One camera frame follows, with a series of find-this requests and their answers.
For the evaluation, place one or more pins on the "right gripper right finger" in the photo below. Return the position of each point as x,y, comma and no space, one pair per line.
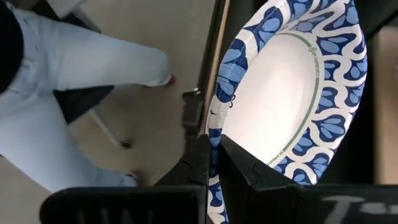
245,177

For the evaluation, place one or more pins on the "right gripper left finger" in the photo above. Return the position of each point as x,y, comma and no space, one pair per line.
192,174

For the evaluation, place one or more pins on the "blue white paper bowl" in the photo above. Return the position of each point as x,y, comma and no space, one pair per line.
273,93

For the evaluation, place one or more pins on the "black metal wooden shelf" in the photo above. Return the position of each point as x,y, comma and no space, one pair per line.
387,109

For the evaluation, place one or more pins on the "black chair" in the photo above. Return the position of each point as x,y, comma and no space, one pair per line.
81,102

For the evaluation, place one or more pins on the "person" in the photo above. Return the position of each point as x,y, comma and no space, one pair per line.
46,130

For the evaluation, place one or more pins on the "black metal table frame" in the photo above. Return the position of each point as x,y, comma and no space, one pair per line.
192,112

